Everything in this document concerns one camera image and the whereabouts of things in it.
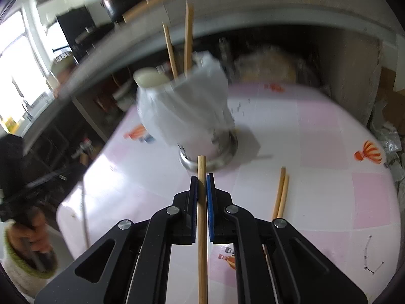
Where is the white printed plastic bag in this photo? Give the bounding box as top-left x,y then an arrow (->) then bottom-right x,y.
370,101 -> 405,173

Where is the grey concrete counter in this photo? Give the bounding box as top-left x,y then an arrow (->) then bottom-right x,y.
54,0 -> 396,124

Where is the person's left hand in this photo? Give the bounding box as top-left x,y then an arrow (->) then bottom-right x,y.
7,211 -> 54,255

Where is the yellow plastic bag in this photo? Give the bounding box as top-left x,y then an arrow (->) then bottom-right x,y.
236,51 -> 298,83

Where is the pink checkered tablecloth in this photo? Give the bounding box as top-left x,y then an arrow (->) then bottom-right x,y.
56,81 -> 399,304

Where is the red capped plastic bottle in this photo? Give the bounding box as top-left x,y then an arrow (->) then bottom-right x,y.
79,138 -> 94,156

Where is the bag-lined metal utensil cup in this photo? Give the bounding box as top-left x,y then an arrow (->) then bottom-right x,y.
136,52 -> 236,153

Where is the black box appliance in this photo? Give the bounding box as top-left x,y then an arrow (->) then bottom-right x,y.
57,5 -> 96,58

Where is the cardboard box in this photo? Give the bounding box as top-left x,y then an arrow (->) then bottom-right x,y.
378,66 -> 405,127

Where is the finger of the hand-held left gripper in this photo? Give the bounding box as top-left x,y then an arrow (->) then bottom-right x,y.
27,168 -> 86,197

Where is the wooden cutting board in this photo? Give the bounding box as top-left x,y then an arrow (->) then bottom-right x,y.
122,0 -> 197,23

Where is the person's left forearm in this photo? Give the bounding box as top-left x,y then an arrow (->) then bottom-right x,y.
2,228 -> 60,298

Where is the window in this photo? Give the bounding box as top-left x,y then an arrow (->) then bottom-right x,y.
0,6 -> 54,134

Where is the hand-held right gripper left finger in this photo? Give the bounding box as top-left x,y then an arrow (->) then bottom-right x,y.
34,175 -> 199,304

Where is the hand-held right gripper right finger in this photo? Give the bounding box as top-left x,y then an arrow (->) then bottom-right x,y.
207,174 -> 368,304

